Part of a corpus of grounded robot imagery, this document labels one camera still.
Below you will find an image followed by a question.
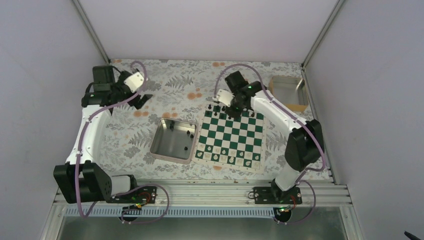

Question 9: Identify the purple cable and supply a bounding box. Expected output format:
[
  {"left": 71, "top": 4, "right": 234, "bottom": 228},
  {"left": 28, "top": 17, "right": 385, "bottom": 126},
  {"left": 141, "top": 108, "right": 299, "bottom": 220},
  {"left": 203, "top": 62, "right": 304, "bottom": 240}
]
[
  {"left": 74, "top": 60, "right": 148, "bottom": 220},
  {"left": 213, "top": 63, "right": 327, "bottom": 226}
]

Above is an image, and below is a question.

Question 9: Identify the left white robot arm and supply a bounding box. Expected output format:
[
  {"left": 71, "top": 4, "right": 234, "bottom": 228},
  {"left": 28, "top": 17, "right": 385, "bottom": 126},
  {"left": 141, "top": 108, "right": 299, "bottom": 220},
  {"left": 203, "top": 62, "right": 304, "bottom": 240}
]
[{"left": 53, "top": 65, "right": 147, "bottom": 204}]

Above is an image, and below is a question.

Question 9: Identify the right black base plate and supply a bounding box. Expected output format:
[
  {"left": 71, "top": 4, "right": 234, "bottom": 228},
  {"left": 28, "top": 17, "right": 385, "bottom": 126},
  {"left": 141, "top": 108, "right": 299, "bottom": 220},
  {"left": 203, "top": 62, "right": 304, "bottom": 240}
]
[{"left": 247, "top": 186, "right": 303, "bottom": 205}]

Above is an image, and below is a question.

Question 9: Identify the pink metal tray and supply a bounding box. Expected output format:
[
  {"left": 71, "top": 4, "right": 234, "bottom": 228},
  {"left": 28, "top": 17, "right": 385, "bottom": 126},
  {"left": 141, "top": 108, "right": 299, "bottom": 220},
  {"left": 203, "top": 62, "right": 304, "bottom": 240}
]
[{"left": 149, "top": 118, "right": 198, "bottom": 165}]

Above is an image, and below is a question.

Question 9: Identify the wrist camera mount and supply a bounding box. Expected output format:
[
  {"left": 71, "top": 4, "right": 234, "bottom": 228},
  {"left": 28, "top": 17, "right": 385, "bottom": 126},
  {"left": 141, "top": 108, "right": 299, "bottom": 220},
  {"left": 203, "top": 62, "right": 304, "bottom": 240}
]
[
  {"left": 124, "top": 71, "right": 145, "bottom": 93},
  {"left": 213, "top": 89, "right": 234, "bottom": 107}
]

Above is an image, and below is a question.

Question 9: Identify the green white chessboard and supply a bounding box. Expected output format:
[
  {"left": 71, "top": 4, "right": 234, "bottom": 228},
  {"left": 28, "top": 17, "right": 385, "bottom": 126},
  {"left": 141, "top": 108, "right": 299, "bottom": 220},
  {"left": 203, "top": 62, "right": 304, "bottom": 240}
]
[{"left": 193, "top": 103, "right": 267, "bottom": 173}]

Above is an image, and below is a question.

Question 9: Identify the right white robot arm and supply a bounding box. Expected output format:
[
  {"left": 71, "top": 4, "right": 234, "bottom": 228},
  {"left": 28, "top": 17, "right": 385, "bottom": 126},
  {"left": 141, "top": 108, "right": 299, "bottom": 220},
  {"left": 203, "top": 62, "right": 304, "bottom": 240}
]
[{"left": 223, "top": 71, "right": 325, "bottom": 204}]

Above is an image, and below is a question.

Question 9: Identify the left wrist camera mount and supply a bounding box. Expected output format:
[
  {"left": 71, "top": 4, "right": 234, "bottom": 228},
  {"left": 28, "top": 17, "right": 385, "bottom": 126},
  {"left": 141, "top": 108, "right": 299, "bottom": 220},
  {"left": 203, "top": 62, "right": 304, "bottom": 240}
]
[{"left": 124, "top": 71, "right": 145, "bottom": 93}]

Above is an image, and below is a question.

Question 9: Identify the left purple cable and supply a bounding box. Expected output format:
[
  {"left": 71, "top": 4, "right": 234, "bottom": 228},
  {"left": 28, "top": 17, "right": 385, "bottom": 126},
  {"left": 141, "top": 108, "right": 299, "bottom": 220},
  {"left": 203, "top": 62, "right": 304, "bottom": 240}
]
[{"left": 74, "top": 60, "right": 148, "bottom": 220}]

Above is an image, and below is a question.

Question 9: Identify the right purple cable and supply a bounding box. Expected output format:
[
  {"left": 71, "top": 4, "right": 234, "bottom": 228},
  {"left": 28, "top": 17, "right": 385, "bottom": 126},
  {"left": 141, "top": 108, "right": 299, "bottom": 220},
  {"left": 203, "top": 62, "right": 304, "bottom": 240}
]
[{"left": 213, "top": 63, "right": 327, "bottom": 226}]

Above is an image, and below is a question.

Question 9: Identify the floral tablecloth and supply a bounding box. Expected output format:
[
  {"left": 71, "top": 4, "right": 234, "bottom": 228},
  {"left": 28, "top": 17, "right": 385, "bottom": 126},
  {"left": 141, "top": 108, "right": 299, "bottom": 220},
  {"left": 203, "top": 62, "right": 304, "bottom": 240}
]
[{"left": 99, "top": 58, "right": 332, "bottom": 182}]

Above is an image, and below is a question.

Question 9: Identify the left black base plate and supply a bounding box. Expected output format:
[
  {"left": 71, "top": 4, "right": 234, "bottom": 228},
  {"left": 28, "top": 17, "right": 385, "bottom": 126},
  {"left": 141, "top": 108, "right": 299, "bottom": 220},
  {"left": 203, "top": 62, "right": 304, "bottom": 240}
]
[{"left": 106, "top": 186, "right": 157, "bottom": 205}]

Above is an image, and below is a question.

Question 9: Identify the yellow metal tray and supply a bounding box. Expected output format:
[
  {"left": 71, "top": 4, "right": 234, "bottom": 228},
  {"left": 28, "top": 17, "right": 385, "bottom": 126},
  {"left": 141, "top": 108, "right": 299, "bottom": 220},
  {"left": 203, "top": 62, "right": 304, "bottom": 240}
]
[{"left": 268, "top": 75, "right": 309, "bottom": 112}]

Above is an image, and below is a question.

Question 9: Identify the aluminium corner post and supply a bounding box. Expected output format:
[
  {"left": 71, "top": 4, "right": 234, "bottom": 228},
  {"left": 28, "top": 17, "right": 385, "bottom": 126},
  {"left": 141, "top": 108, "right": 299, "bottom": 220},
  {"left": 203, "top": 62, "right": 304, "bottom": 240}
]
[
  {"left": 71, "top": 0, "right": 111, "bottom": 64},
  {"left": 302, "top": 0, "right": 346, "bottom": 68}
]

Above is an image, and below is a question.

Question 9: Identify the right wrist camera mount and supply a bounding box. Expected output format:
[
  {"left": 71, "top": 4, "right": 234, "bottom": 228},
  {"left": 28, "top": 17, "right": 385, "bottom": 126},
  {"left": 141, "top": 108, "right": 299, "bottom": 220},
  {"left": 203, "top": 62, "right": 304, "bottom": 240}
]
[{"left": 213, "top": 89, "right": 234, "bottom": 107}]

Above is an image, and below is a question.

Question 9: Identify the right aluminium corner post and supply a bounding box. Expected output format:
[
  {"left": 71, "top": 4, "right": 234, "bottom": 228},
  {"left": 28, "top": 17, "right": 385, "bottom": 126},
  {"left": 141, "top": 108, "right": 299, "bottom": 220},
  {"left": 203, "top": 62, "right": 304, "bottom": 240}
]
[{"left": 302, "top": 0, "right": 346, "bottom": 68}]

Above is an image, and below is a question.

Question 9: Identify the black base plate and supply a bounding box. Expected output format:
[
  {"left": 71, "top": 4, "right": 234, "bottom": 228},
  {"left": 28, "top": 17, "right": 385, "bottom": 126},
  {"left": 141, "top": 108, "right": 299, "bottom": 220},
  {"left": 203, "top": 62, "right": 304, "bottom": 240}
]
[
  {"left": 106, "top": 186, "right": 157, "bottom": 205},
  {"left": 247, "top": 186, "right": 303, "bottom": 205}
]

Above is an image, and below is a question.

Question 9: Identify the aluminium rail frame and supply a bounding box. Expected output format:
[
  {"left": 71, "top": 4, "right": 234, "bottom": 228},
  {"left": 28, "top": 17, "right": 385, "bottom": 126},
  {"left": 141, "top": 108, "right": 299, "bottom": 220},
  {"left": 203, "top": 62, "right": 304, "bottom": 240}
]
[{"left": 41, "top": 180, "right": 364, "bottom": 240}]

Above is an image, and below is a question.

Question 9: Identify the left aluminium corner post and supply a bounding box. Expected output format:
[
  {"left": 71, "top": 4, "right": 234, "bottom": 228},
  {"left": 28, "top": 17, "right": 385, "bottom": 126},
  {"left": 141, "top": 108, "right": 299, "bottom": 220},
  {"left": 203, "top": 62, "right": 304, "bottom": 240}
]
[{"left": 71, "top": 0, "right": 111, "bottom": 64}]

